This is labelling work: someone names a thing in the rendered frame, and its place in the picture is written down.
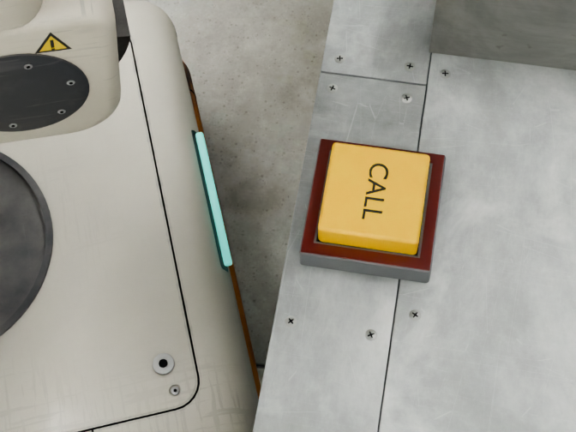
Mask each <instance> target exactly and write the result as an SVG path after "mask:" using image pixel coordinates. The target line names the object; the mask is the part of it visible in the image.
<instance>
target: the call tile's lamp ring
mask: <svg viewBox="0 0 576 432"><path fill-rule="evenodd" d="M335 142H338V143H345V144H352V145H358V146H365V147H377V148H384V149H390V150H396V151H403V152H409V153H421V154H427V155H428V156H429V157H430V161H429V162H430V164H433V165H432V172H431V178H430V185H429V197H428V203H427V210H426V216H425V223H424V229H423V241H422V248H421V254H420V258H415V257H409V256H402V255H391V254H386V253H380V252H374V251H368V250H361V249H350V248H344V247H338V246H332V245H326V244H320V243H314V239H315V230H316V225H317V220H318V215H319V210H320V205H321V196H322V191H323V186H324V182H325V176H326V171H327V162H328V157H329V153H330V150H332V146H333V144H334V143H335ZM444 158H445V155H441V154H435V153H423V152H416V151H410V150H403V149H397V148H390V147H378V146H371V145H365V144H358V143H352V142H345V141H333V140H327V139H321V144H320V148H319V153H318V158H317V163H316V168H315V176H314V181H313V186H312V190H311V196H310V200H309V209H308V214H307V218H306V224H305V228H304V234H303V242H302V247H301V252H302V253H308V254H314V255H324V256H331V257H337V258H343V259H349V260H355V261H366V262H372V263H378V264H384V265H390V266H396V267H407V268H413V269H419V270H425V271H430V265H431V258H432V251H433V245H434V238H435V225H436V219H437V212H438V205H439V198H440V192H441V179H442V172H443V166H444Z"/></svg>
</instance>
